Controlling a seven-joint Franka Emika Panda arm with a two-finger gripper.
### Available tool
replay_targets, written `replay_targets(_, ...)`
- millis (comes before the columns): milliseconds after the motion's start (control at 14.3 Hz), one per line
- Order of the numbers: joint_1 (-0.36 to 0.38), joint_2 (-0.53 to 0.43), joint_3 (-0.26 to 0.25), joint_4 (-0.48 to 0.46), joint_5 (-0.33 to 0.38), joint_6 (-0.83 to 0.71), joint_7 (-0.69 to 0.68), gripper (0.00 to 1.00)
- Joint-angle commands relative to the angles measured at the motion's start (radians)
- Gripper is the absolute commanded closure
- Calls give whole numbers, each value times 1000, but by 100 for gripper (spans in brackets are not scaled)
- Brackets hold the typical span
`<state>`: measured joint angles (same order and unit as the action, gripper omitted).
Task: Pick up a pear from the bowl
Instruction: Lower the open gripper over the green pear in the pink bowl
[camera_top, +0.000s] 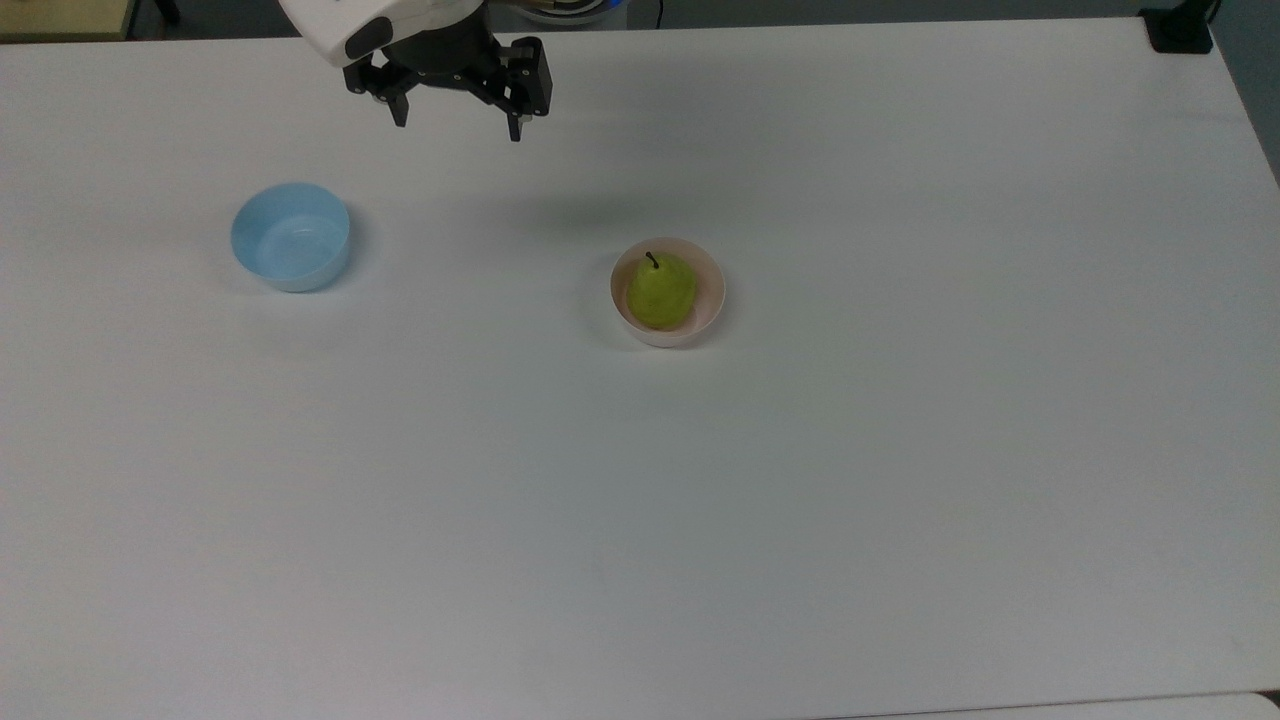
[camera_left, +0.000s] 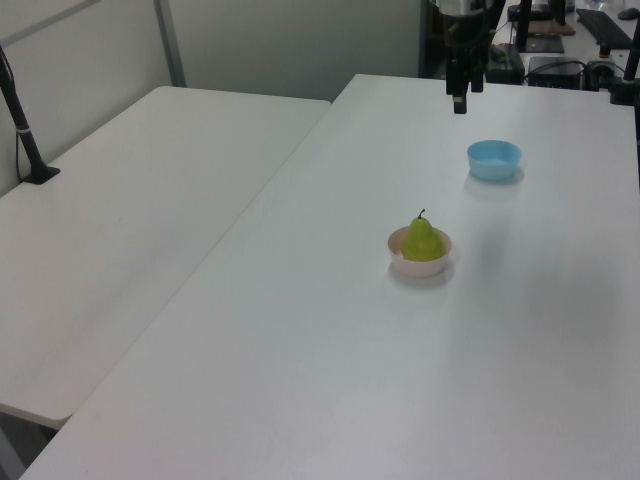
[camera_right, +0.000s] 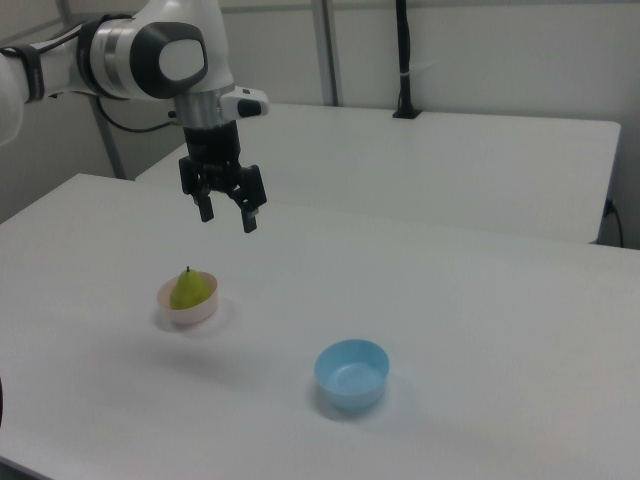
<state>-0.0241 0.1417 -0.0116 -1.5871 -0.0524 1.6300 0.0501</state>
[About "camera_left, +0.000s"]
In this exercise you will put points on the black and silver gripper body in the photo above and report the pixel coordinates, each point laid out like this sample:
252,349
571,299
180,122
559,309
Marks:
465,30

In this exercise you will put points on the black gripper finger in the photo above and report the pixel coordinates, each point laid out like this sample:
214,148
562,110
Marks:
477,75
457,85

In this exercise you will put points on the green pear with stem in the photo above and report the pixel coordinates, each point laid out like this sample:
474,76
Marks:
422,242

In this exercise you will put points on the light blue bowl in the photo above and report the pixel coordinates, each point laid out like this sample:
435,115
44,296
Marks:
492,162

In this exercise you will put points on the pale pink bowl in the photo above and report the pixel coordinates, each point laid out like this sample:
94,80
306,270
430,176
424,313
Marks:
417,267

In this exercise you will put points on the black box with green parts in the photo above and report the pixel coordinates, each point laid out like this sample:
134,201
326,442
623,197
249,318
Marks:
506,62

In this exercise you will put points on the black monitor stand with base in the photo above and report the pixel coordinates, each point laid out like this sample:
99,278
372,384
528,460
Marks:
525,30

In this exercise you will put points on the black electronics box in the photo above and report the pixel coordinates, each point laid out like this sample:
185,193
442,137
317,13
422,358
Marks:
555,72

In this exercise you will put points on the brown wooden board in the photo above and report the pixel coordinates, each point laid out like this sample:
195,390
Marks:
552,27

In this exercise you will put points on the black keyboard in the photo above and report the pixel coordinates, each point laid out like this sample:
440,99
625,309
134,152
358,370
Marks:
602,27

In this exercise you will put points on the black computer mouse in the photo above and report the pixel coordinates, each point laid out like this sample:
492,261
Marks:
627,14

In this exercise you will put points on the black camera stand with clamp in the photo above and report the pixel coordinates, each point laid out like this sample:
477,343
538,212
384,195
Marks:
627,80

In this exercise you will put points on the grey metal partition post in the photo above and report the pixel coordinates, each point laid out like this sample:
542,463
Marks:
170,42

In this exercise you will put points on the black camera stand with base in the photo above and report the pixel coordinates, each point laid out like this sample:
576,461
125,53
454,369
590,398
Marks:
22,130

